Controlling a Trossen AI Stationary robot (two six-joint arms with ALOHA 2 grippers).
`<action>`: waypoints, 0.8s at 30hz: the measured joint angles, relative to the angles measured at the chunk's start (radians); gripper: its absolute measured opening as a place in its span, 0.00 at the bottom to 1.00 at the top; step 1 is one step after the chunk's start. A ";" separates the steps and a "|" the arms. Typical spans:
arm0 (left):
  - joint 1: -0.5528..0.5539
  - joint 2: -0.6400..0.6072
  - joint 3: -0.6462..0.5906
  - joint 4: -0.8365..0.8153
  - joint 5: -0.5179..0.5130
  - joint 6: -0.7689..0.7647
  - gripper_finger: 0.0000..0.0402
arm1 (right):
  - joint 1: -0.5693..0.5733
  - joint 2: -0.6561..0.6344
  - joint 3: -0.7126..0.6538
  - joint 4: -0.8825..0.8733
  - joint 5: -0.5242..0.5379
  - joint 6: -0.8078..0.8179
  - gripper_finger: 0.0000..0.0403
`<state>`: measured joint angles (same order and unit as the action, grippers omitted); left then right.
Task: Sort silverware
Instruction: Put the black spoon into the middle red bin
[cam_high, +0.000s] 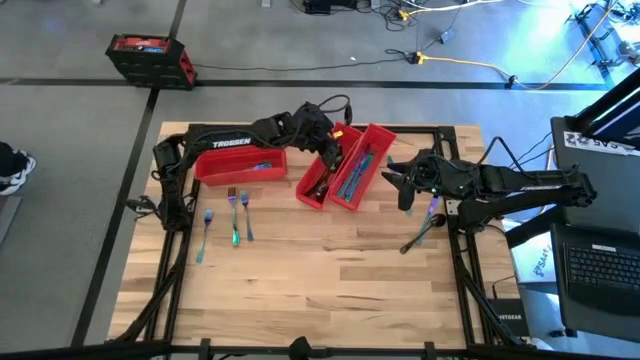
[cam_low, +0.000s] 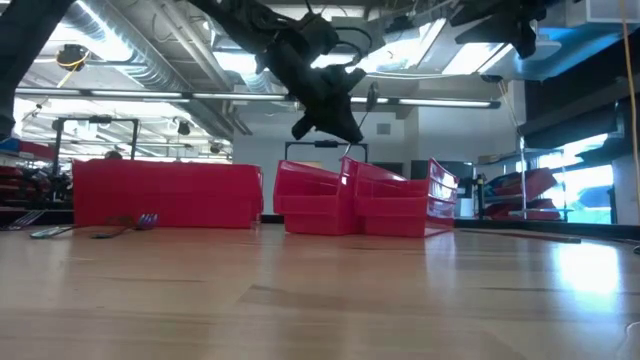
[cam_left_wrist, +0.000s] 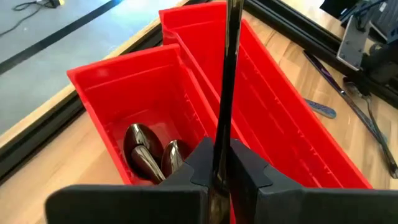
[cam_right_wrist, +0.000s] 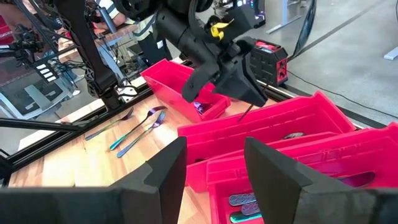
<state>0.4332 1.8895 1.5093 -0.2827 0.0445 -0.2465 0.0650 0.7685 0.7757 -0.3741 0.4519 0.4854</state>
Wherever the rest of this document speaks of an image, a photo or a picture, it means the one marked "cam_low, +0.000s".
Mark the black ceiling spotlight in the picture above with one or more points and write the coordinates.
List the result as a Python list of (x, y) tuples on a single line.
[(184, 128)]

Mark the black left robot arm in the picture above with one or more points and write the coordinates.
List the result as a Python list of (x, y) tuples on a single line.
[(25, 60)]

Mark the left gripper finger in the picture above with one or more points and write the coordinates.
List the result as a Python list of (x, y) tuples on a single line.
[(337, 117), (303, 127)]

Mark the bright blue window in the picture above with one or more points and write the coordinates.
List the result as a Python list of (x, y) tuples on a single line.
[(590, 195)]

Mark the long ceiling light bar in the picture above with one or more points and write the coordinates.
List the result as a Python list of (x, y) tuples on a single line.
[(440, 103)]

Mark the metal shelf rack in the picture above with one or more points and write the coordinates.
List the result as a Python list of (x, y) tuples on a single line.
[(522, 165)]

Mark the shelf with red bins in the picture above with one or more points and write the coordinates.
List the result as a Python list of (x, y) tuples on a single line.
[(30, 150)]

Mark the person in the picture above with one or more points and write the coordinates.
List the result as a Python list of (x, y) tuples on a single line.
[(113, 155)]

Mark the silver rectangular air duct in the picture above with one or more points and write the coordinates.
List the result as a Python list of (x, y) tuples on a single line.
[(465, 50)]

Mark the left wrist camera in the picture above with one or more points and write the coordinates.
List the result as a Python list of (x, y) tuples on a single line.
[(317, 32)]

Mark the red plastic bin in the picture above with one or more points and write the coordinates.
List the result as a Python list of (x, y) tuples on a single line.
[(310, 205), (165, 192), (395, 210)]

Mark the black metal spoon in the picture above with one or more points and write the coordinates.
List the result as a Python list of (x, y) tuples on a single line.
[(372, 95)]

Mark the black upright post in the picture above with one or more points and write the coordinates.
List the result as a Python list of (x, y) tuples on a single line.
[(480, 195)]

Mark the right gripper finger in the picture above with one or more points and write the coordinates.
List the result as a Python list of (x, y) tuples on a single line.
[(526, 40)]

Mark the stacked red storage bins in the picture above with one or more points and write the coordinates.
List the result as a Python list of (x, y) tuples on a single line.
[(530, 182)]

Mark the silver spiral ceiling duct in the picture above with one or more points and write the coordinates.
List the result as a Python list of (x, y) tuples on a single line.
[(125, 45)]

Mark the grey wall vent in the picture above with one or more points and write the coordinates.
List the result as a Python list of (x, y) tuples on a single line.
[(383, 129)]

